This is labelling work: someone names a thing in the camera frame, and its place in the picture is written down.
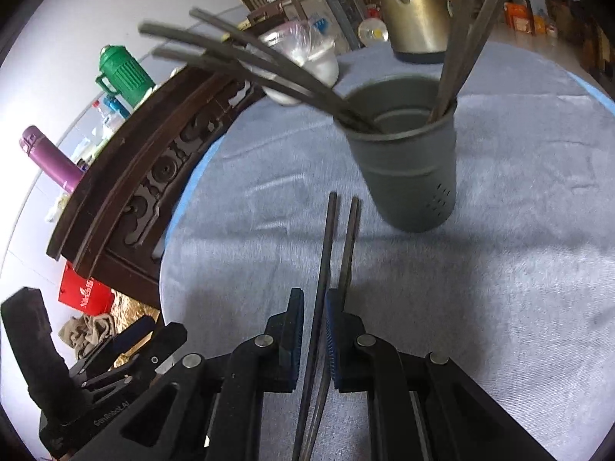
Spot orange box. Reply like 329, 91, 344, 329
504, 2, 536, 34

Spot purple insulated bottle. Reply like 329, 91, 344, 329
19, 125, 85, 193

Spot grey fleece tablecloth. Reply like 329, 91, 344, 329
158, 41, 615, 461

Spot bronze electric kettle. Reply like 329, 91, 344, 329
377, 0, 455, 64

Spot white bowl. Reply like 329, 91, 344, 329
259, 41, 339, 106

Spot green thermos jug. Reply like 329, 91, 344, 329
95, 44, 155, 105

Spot red paper bag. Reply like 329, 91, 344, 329
58, 265, 116, 320

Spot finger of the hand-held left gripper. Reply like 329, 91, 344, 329
70, 317, 158, 376
83, 323, 188, 393

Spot grey metal utensil holder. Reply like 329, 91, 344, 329
334, 77, 457, 234

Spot dark carved wooden table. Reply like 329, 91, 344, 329
45, 2, 270, 310

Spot beige crumpled cloth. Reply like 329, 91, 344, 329
58, 312, 116, 361

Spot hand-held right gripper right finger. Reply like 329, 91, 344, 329
326, 289, 553, 461

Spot clear plastic water bottle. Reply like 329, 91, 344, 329
93, 96, 131, 126

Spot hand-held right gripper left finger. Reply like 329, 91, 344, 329
79, 288, 306, 461

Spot clear plastic bag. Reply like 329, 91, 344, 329
259, 22, 332, 65

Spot blue table cover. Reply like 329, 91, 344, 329
161, 74, 615, 270

